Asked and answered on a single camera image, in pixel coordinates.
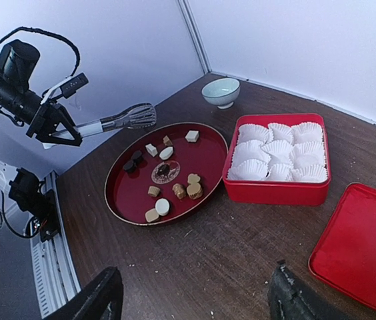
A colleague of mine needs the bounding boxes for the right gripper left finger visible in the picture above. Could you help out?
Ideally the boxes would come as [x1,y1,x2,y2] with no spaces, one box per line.
[45,267,123,319]

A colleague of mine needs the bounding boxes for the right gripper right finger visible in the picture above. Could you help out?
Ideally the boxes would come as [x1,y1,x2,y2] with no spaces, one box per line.
[267,260,366,320]

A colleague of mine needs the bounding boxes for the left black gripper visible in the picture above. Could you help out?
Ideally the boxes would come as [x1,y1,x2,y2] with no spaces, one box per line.
[26,103,82,146]

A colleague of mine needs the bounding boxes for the dark round chocolate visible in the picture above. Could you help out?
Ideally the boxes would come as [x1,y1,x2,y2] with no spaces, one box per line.
[131,150,143,166]

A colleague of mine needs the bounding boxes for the silver serving tongs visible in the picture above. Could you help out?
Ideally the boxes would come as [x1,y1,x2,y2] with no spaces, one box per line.
[76,103,157,137]

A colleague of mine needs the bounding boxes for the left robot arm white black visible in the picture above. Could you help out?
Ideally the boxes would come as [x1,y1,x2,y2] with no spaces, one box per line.
[0,39,82,241]

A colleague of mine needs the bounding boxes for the white oval chocolate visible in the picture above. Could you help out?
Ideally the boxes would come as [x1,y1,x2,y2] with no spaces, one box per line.
[155,198,170,216]
[159,146,174,161]

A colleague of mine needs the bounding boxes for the white oval chocolate lower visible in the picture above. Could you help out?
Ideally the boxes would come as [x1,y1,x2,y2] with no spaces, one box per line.
[155,198,170,216]

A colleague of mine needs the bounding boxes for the white square chocolate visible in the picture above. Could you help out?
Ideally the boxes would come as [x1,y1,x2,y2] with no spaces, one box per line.
[185,130,199,143]

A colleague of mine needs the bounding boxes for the red tin lid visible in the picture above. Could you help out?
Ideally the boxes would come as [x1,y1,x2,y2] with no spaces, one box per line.
[308,183,376,310]

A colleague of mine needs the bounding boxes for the round red tray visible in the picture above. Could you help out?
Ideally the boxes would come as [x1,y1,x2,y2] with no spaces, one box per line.
[104,122,228,226]

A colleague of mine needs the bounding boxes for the red square tin box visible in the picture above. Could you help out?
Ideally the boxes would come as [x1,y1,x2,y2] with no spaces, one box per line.
[222,113,331,206]

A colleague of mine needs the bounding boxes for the pale green ceramic bowl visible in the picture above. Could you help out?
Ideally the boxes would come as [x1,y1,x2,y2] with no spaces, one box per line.
[201,77,241,109]

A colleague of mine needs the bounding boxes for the aluminium front rail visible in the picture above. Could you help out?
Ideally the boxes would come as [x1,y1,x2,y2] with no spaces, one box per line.
[30,171,81,319]

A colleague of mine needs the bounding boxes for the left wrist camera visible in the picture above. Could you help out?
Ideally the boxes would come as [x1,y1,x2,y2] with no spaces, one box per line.
[41,73,89,105]

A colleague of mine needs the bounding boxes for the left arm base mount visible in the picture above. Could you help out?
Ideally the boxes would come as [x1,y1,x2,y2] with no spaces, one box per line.
[9,168,61,242]

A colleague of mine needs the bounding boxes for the black braided cable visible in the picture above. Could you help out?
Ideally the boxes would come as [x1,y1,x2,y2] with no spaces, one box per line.
[0,25,81,81]

